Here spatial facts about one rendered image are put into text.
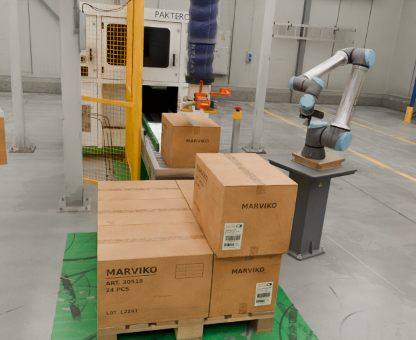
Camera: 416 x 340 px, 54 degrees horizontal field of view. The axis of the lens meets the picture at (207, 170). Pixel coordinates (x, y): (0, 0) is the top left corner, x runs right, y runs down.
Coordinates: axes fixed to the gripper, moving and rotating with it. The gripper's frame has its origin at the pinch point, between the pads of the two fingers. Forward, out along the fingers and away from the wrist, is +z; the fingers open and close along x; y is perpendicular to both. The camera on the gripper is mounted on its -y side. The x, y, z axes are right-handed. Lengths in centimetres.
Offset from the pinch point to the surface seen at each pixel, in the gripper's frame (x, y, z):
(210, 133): 20, 79, 24
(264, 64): -154, 110, 287
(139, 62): -32, 163, 28
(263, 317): 134, -4, -44
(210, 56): -33, 86, -5
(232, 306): 131, 13, -57
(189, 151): 39, 92, 23
